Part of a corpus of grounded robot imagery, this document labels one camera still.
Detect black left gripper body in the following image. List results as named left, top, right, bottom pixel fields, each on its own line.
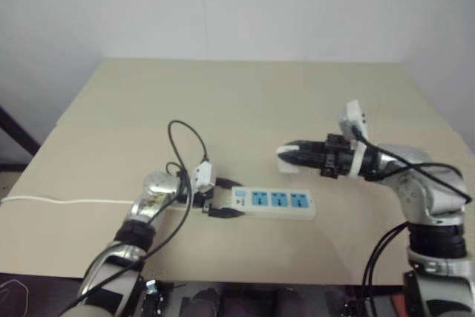
left=177, top=184, right=220, bottom=215

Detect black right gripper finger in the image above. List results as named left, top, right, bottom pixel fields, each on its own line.
left=282, top=152, right=322, bottom=170
left=286, top=139, right=324, bottom=153

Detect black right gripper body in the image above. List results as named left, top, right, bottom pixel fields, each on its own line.
left=318, top=133, right=354, bottom=181

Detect white charger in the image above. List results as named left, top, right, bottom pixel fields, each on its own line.
left=275, top=145, right=307, bottom=176

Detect white power strip blue sockets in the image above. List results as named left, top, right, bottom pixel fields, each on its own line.
left=213, top=185, right=318, bottom=220

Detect dark rounded shape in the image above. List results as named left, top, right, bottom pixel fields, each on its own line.
left=191, top=288, right=222, bottom=317

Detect dark slanted bar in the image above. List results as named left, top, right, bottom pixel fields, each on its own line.
left=0, top=104, right=41, bottom=174

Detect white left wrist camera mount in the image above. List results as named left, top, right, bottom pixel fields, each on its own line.
left=192, top=160, right=217, bottom=194

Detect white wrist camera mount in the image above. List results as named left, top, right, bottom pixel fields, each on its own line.
left=338, top=99, right=370, bottom=177
left=192, top=160, right=217, bottom=194

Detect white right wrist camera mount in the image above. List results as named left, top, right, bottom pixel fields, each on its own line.
left=338, top=99, right=370, bottom=177

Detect white power strip cord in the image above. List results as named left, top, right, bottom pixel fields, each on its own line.
left=0, top=195, right=137, bottom=207

